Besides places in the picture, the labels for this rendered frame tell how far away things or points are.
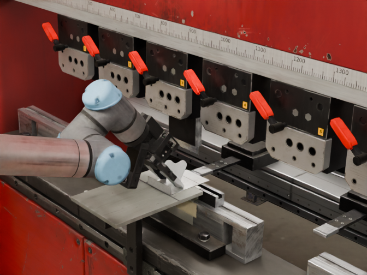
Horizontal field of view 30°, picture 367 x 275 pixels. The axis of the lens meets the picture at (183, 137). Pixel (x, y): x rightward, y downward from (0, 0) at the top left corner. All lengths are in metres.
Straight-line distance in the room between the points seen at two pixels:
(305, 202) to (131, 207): 0.47
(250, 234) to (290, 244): 1.88
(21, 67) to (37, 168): 1.12
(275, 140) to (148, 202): 0.37
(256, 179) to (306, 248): 1.58
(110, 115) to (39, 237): 0.80
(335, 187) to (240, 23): 0.55
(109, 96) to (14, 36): 0.94
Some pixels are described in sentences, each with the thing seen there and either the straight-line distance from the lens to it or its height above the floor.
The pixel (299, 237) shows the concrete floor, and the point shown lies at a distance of 3.54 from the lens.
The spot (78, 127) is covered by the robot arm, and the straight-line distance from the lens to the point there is 1.46.
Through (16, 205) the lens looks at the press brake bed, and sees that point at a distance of 2.26.
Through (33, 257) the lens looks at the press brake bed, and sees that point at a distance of 2.27.
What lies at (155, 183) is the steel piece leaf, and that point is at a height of 1.01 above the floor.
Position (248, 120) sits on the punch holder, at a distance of 1.46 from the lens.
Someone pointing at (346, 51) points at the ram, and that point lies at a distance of 1.27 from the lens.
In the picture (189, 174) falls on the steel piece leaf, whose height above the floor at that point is 1.00.
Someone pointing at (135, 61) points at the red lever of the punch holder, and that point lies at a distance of 1.66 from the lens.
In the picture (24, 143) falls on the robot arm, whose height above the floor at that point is 1.26.
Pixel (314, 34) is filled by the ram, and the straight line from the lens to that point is 1.31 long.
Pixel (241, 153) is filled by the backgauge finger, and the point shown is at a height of 1.02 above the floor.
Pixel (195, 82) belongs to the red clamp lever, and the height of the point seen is 1.29.
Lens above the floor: 1.74
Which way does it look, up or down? 22 degrees down
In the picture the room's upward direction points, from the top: 1 degrees clockwise
